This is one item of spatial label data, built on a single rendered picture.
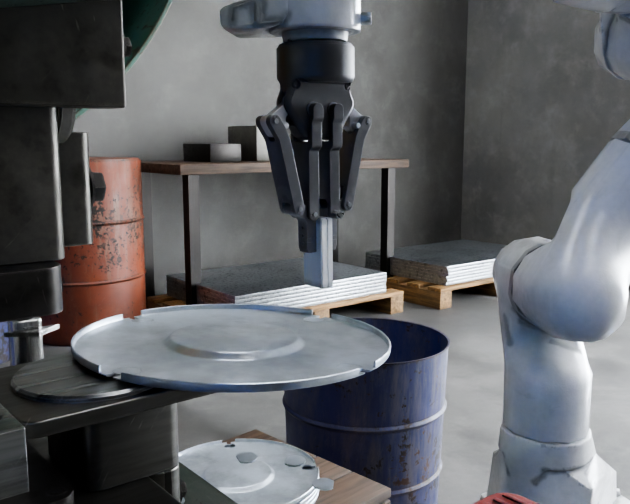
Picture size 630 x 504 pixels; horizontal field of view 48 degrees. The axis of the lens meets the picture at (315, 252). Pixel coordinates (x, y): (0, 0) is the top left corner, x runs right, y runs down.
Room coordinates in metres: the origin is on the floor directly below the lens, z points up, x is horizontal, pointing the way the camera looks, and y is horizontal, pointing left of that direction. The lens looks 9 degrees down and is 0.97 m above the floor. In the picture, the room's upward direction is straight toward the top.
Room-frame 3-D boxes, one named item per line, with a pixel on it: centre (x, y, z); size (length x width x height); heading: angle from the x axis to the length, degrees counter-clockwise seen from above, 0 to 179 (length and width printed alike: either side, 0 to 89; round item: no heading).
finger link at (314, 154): (0.70, 0.01, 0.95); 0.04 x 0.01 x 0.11; 38
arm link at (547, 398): (0.94, -0.31, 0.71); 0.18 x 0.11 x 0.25; 3
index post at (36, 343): (0.69, 0.29, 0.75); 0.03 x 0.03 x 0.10; 39
